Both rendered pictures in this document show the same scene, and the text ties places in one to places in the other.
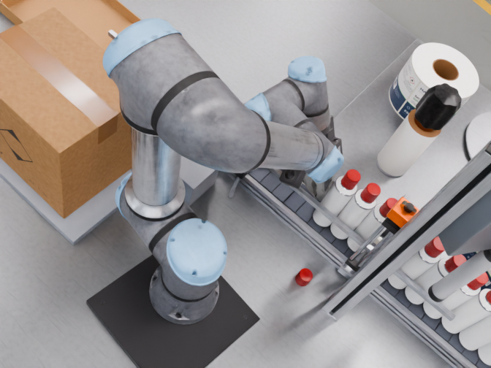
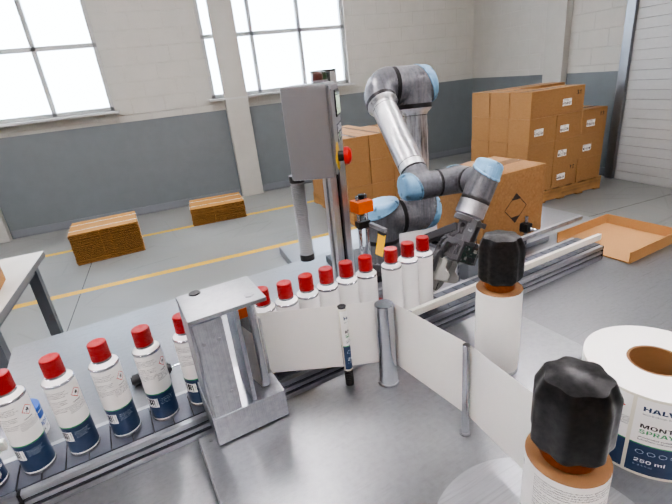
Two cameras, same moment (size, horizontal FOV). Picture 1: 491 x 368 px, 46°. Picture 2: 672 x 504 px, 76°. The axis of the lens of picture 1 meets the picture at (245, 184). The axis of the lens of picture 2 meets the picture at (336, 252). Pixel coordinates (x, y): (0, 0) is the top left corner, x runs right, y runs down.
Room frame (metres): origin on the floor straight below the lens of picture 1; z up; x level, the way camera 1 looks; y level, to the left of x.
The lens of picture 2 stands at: (1.34, -1.10, 1.49)
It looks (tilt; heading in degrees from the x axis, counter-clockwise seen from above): 22 degrees down; 134
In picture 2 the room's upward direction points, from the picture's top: 6 degrees counter-clockwise
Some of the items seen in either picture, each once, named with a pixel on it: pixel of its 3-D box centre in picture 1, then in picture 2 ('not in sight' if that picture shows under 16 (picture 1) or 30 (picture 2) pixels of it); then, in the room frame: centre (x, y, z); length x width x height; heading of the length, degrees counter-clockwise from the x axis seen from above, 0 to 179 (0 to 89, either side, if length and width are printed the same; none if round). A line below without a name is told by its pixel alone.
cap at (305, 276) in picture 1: (304, 277); not in sight; (0.64, -0.22, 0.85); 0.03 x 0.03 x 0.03
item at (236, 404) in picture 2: not in sight; (233, 356); (0.70, -0.75, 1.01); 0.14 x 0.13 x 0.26; 71
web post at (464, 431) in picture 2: not in sight; (465, 391); (1.08, -0.55, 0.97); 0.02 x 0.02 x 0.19
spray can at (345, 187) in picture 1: (337, 198); (423, 272); (0.79, -0.21, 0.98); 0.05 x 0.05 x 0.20
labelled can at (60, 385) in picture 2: not in sight; (68, 403); (0.52, -0.99, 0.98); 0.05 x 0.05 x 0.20
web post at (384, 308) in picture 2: not in sight; (386, 343); (0.89, -0.51, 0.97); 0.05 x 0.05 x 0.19
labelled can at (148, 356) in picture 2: not in sight; (153, 372); (0.57, -0.85, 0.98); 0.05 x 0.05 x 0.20
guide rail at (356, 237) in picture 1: (268, 165); (462, 260); (0.82, -0.03, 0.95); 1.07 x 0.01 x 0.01; 71
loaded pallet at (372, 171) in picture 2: not in sight; (360, 169); (-1.85, 2.75, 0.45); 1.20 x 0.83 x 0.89; 155
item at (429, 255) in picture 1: (416, 263); (349, 300); (0.72, -0.42, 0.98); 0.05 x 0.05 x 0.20
